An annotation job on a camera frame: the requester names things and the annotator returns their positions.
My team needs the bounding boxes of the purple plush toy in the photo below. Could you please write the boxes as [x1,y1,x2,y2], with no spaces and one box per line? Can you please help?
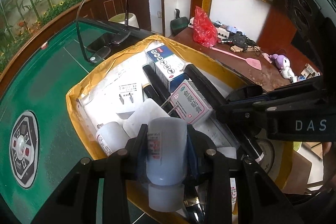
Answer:
[270,54,298,83]

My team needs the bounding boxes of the white power adapter plug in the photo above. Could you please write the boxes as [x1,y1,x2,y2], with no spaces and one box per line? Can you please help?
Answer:
[105,79,143,120]

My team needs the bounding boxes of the green mahjong table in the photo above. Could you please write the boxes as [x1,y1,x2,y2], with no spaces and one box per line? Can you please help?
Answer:
[1,21,150,223]

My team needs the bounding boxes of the black dustpan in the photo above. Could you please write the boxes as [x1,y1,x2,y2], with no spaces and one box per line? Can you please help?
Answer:
[170,9,189,36]

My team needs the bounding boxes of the pink white medicine box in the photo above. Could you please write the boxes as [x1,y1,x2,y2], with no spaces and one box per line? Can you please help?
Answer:
[170,80,213,125]

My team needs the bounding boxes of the black smartphone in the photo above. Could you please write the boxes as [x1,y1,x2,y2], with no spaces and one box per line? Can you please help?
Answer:
[87,32,116,55]

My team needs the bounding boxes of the red plastic bag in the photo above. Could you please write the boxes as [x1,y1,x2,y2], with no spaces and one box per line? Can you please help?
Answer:
[193,6,218,48]

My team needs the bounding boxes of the person's right hand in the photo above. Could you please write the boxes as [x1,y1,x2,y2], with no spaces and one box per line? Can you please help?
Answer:
[322,141,335,158]

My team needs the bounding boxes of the gold-rimmed white tray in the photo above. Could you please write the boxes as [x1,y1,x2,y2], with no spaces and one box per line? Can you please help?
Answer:
[65,34,293,224]

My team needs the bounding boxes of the small white bottle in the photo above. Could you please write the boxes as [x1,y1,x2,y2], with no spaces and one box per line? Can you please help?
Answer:
[96,122,130,156]

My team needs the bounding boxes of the white power strip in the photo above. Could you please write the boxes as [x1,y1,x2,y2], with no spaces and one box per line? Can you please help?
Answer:
[188,16,238,40]

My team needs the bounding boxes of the blue white medicine box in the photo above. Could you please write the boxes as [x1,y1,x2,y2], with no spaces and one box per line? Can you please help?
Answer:
[145,43,188,93]

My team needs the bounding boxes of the black long stick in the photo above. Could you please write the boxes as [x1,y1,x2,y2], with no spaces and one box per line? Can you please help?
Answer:
[183,63,227,110]

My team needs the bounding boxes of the table centre control panel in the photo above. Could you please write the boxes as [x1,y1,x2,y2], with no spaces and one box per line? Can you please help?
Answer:
[9,110,39,189]

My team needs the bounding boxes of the eyeglasses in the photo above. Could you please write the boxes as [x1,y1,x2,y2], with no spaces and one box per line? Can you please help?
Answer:
[75,0,131,64]

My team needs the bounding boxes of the pink fly swatter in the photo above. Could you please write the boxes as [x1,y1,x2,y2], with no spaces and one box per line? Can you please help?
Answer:
[210,47,262,71]

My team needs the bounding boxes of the white plastic bottle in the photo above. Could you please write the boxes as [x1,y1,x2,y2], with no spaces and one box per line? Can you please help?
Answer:
[146,117,187,213]

